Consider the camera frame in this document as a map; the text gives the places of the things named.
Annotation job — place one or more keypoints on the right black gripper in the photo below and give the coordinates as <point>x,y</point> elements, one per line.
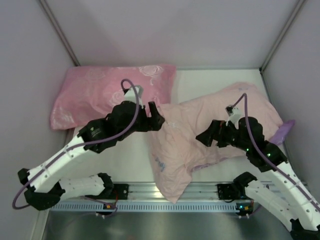
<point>221,135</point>

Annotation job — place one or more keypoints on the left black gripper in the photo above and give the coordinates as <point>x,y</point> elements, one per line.
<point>146,120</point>

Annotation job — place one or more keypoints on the purple princess print pillowcase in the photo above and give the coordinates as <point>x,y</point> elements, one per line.
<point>174,151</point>

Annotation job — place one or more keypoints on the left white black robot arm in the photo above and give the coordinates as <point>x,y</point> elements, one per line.
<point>46,185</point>

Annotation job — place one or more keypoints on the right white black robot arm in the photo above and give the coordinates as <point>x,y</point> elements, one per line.
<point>294,208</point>

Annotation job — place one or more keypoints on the pink rose pattern pillow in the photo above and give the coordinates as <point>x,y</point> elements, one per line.
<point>91,92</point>

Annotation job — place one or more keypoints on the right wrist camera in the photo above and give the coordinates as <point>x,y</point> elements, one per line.
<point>234,114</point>

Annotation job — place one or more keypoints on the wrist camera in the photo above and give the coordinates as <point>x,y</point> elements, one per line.
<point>134,94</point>
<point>234,114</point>

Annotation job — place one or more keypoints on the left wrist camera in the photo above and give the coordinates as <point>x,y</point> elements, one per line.
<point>134,94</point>

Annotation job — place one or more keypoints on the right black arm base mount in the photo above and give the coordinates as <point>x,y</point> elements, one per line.
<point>229,192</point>

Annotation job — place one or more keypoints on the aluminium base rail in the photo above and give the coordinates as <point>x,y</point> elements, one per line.
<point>194,192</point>

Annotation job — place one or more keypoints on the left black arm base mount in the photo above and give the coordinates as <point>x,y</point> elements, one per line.
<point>119,192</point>

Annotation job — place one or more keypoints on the slotted grey cable duct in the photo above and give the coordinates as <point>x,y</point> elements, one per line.
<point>148,207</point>

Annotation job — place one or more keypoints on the right aluminium corner post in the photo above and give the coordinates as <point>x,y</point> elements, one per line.
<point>299,5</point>

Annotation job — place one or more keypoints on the aluminium corner post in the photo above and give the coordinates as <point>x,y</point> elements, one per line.
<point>58,30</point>
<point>299,5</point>

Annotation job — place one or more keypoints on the left aluminium corner post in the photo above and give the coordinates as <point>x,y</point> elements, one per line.
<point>58,30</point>

